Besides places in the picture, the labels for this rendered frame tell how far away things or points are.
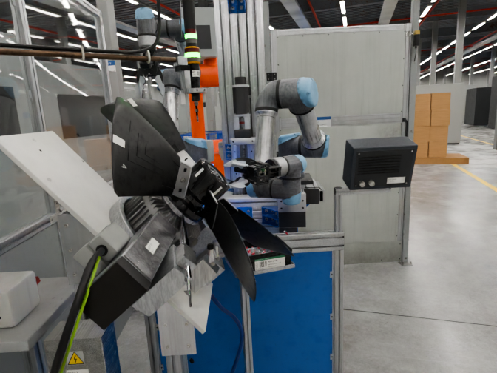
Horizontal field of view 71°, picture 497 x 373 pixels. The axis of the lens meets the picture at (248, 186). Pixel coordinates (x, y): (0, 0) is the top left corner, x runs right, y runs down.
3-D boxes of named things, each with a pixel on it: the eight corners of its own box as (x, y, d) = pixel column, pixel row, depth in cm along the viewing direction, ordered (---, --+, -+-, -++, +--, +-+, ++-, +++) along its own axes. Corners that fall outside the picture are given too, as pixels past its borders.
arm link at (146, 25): (155, 12, 151) (151, 6, 143) (158, 38, 154) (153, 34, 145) (137, 12, 151) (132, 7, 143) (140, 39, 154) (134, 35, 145)
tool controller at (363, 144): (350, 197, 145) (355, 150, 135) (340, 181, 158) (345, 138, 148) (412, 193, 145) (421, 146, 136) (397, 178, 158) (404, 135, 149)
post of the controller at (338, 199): (335, 232, 151) (335, 188, 147) (333, 230, 154) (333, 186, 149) (342, 232, 151) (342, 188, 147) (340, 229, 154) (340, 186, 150)
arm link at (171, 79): (183, 158, 179) (182, 63, 191) (154, 160, 179) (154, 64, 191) (187, 165, 191) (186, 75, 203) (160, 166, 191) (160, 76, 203)
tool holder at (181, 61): (183, 92, 98) (180, 55, 96) (173, 94, 103) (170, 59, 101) (211, 92, 103) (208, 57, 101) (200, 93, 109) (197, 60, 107)
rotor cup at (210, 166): (166, 198, 91) (201, 165, 90) (165, 177, 104) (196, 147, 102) (205, 229, 98) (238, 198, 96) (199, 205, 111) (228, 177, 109)
